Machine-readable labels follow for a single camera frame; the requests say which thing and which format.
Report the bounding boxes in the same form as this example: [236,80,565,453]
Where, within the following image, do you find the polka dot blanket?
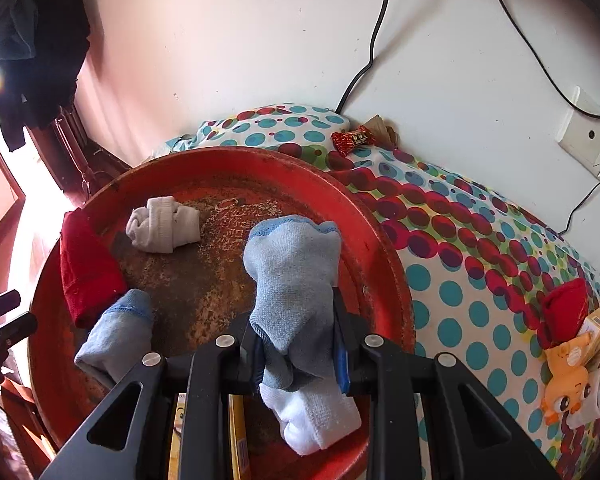
[167,102,600,480]

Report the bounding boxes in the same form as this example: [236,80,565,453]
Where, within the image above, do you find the thin black cable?
[334,0,413,113]

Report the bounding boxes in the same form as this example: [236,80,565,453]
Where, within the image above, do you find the round red tray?
[28,146,416,478]

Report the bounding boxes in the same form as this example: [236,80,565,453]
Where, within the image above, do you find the small blue sock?
[74,288,154,391]

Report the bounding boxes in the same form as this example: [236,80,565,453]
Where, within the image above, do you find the red wrapped candy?
[330,126,375,155]

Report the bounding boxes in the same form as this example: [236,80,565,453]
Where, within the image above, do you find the red embroidered sock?
[60,208,129,330]

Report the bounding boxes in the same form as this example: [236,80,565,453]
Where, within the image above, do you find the orange plush toy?
[540,330,598,426]

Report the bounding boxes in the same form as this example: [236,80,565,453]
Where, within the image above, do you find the red-brown wooden frame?
[0,102,133,461]

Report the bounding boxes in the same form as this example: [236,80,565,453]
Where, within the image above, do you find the black coaxial cable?
[484,0,600,123]

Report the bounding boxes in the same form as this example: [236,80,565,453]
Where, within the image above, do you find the blue and white sock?
[242,215,363,456]

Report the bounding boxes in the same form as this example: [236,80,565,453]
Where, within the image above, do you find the brown paper scrap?
[362,114,401,143]

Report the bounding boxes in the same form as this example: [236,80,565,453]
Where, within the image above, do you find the dark hanging clothes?
[0,0,92,153]

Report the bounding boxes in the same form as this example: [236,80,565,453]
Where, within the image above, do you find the grey-white sock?
[125,197,201,255]

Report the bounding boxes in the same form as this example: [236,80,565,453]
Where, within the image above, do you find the white coaxial wall socket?
[555,86,600,178]

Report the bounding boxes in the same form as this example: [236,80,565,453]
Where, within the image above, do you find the black charger cable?
[560,175,600,235]

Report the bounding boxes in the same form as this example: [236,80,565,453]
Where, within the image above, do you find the large white sock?
[566,360,600,430]

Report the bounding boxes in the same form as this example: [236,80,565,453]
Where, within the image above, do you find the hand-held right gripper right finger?
[330,285,563,480]

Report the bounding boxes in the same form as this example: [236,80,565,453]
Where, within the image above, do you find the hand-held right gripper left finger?
[40,305,263,480]

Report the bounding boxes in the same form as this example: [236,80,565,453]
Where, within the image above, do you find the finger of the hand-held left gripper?
[0,312,38,361]
[0,289,22,322]

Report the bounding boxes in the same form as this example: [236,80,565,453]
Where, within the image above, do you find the plain red sock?
[540,279,590,348]

